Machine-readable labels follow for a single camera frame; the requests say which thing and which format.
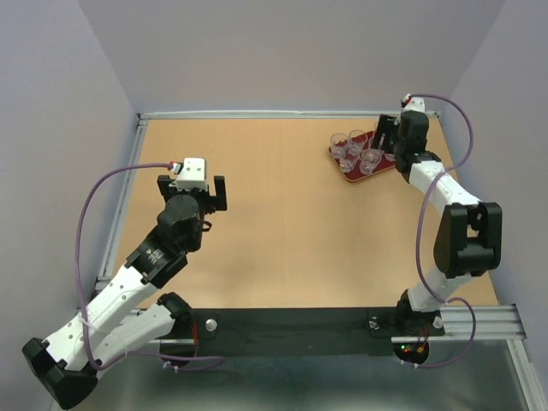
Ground aluminium left rail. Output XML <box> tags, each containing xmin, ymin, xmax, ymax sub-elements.
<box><xmin>89</xmin><ymin>119</ymin><xmax>148</xmax><ymax>298</ymax></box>

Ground clear faceted glass three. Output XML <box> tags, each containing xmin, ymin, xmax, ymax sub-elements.
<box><xmin>338</xmin><ymin>152</ymin><xmax>360</xmax><ymax>174</ymax></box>

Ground aluminium rail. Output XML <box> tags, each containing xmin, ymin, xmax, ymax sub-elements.
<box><xmin>137</xmin><ymin>110</ymin><xmax>442</xmax><ymax>121</ymax></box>
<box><xmin>70</xmin><ymin>303</ymin><xmax>527</xmax><ymax>343</ymax></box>
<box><xmin>89</xmin><ymin>119</ymin><xmax>148</xmax><ymax>298</ymax></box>

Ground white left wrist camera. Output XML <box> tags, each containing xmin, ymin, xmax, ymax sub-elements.
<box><xmin>170</xmin><ymin>158</ymin><xmax>208</xmax><ymax>191</ymax></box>

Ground aluminium front rail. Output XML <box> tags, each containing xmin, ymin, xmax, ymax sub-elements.
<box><xmin>70</xmin><ymin>303</ymin><xmax>527</xmax><ymax>343</ymax></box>

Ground clear faceted glass five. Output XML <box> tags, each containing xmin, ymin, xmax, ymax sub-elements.
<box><xmin>370</xmin><ymin>122</ymin><xmax>382</xmax><ymax>147</ymax></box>

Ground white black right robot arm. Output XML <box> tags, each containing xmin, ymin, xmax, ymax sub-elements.
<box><xmin>369</xmin><ymin>110</ymin><xmax>503</xmax><ymax>336</ymax></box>

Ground aluminium back rail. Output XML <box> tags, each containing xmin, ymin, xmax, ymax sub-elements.
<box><xmin>137</xmin><ymin>110</ymin><xmax>442</xmax><ymax>121</ymax></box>

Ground clear faceted glass four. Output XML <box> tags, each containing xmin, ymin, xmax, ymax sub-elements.
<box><xmin>330</xmin><ymin>133</ymin><xmax>349</xmax><ymax>159</ymax></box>

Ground clear faceted glass one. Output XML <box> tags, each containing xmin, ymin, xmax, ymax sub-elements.
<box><xmin>359</xmin><ymin>148</ymin><xmax>383</xmax><ymax>176</ymax></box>

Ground red tray gold emblem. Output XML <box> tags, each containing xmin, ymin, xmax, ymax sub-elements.
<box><xmin>329</xmin><ymin>129</ymin><xmax>396</xmax><ymax>182</ymax></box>

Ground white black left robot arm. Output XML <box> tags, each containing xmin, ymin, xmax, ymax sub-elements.
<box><xmin>22</xmin><ymin>176</ymin><xmax>228</xmax><ymax>410</ymax></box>

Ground metal front panel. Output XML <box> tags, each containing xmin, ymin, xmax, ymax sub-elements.
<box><xmin>80</xmin><ymin>341</ymin><xmax>547</xmax><ymax>410</ymax></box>

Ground clear faceted glass two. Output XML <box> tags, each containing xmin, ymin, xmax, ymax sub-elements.
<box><xmin>347</xmin><ymin>129</ymin><xmax>368</xmax><ymax>156</ymax></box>

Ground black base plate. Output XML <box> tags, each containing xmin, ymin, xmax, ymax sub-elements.
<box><xmin>158</xmin><ymin>307</ymin><xmax>444</xmax><ymax>366</ymax></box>

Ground clear faceted glass six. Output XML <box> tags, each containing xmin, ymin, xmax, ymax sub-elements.
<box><xmin>384</xmin><ymin>152</ymin><xmax>396</xmax><ymax>163</ymax></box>

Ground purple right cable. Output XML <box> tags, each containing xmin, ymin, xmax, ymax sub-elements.
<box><xmin>396</xmin><ymin>92</ymin><xmax>477</xmax><ymax>370</ymax></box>

